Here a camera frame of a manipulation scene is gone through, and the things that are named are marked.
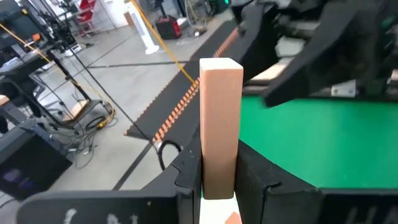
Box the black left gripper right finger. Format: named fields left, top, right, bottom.
left=234, top=139, right=398, bottom=224

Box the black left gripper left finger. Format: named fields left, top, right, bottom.
left=16, top=136, right=203, bottom=224

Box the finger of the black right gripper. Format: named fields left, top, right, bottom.
left=263, top=0, right=376, bottom=108
left=231, top=1, right=280, bottom=83

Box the long wooden block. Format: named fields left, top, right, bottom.
left=199, top=57, right=244, bottom=200

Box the coral red block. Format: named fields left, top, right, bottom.
left=224, top=210, right=243, bottom=224

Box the green table mat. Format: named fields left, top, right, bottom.
left=238, top=95, right=398, bottom=190

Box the black equipment case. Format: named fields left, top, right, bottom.
left=0, top=119, right=74, bottom=202

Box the black orange-striped floor mat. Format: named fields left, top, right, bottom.
left=124, top=18, right=248, bottom=149

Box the white tower fan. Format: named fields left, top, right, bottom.
left=128, top=1, right=160, bottom=56

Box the black rolling cart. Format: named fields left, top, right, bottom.
left=0, top=40, right=113, bottom=131

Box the red storage bin stack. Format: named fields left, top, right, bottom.
left=76, top=0, right=98, bottom=23

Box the white corner bracket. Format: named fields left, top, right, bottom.
left=330, top=80, right=357, bottom=98

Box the black coiled cable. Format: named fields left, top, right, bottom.
left=70, top=52, right=183, bottom=170

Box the black aluminium rig frame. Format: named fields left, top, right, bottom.
left=242, top=82, right=398, bottom=102

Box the black floor cable bundle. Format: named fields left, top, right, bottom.
left=46, top=118, right=119, bottom=169

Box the yellow cable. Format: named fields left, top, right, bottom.
left=129, top=0, right=200, bottom=85
left=0, top=23, right=116, bottom=131

